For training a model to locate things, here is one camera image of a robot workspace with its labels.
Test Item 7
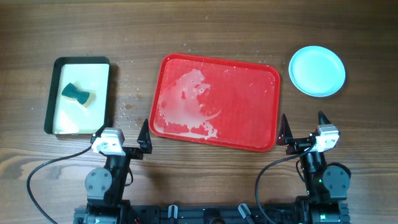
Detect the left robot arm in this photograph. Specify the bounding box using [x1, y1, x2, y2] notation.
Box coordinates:
[73, 119, 152, 224]

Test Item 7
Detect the red plastic tray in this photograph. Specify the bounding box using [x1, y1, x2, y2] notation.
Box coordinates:
[149, 53, 281, 152]

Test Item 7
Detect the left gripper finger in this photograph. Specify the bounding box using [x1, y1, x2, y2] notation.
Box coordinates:
[92, 124, 106, 138]
[137, 119, 152, 154]

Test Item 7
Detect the green yellow sponge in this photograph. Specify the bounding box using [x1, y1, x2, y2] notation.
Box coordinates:
[61, 83, 95, 108]

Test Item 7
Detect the dark green water tray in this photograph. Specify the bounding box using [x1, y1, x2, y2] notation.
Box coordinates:
[44, 56, 111, 135]

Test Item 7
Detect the right black cable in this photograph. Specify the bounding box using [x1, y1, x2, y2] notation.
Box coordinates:
[254, 146, 315, 224]

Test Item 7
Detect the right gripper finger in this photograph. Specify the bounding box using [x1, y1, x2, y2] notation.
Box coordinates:
[318, 111, 331, 125]
[276, 114, 293, 146]

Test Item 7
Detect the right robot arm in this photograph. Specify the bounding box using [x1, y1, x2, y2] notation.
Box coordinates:
[277, 111, 351, 223]

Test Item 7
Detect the light blue plate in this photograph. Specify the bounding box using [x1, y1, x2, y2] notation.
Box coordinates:
[288, 45, 346, 98]

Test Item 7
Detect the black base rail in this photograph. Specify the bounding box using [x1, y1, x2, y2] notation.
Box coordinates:
[73, 203, 351, 224]

